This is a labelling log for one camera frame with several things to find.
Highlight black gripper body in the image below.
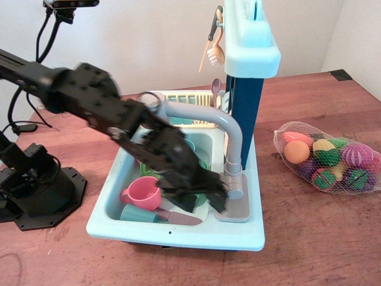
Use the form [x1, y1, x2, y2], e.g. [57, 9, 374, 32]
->
[156, 148, 229, 203]

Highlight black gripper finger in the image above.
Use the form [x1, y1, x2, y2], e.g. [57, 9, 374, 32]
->
[208, 191, 228, 213]
[168, 194, 197, 213]

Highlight grey toy faucet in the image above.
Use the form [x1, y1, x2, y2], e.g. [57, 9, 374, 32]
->
[138, 91, 249, 223]

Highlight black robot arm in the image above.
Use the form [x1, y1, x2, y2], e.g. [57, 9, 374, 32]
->
[1, 51, 227, 212]

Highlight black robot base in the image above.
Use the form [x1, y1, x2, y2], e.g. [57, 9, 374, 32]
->
[1, 135, 87, 231]

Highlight green toy tray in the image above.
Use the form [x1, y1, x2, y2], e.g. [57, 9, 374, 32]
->
[138, 161, 207, 207]

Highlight pink toy knife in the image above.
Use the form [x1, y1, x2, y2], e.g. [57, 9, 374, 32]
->
[155, 207, 202, 226]

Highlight teal toy plate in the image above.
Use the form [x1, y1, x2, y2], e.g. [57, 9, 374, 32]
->
[193, 149, 210, 170]

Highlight pink toy cup front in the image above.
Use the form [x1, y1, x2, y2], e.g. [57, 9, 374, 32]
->
[120, 176, 161, 211]

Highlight light blue toy sink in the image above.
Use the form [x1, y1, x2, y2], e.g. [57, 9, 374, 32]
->
[86, 128, 265, 251]

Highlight yellow toy dish rack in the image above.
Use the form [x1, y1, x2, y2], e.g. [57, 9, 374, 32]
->
[160, 90, 221, 129]

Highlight purple toy spoon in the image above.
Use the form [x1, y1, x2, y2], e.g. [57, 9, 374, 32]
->
[211, 78, 221, 108]

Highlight hanging toy utensils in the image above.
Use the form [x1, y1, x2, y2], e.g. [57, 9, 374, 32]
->
[198, 5, 225, 73]

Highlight light blue toy shelf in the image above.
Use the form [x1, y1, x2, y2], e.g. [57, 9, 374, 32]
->
[223, 1, 281, 167]

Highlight net bag of toy food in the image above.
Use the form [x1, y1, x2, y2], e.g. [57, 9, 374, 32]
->
[273, 122, 380, 195]

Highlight black cable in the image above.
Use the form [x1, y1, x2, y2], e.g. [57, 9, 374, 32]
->
[1, 11, 60, 133]

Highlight camera on mount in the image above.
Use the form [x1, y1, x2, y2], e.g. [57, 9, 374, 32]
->
[43, 0, 100, 24]

